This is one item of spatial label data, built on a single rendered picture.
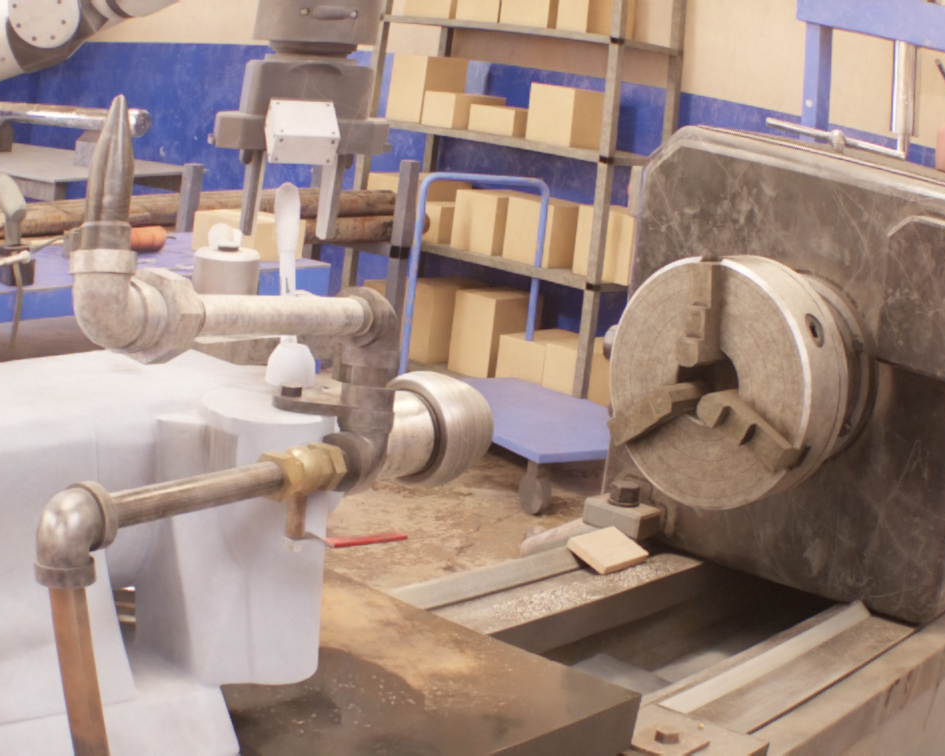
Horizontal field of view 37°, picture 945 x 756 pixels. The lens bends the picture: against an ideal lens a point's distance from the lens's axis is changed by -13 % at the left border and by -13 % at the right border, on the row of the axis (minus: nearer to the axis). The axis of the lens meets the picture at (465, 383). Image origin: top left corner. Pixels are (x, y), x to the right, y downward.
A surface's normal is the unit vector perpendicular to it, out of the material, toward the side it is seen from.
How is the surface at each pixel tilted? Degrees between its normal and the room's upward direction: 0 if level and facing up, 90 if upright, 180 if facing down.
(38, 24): 123
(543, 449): 0
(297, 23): 90
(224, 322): 99
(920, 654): 0
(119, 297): 86
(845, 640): 0
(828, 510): 90
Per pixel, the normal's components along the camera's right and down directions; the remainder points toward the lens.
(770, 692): 0.11, -0.97
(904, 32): -0.66, 0.08
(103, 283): 0.26, 0.00
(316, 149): 0.19, 0.69
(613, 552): 0.34, -0.85
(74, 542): 0.65, -0.04
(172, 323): -0.37, 0.03
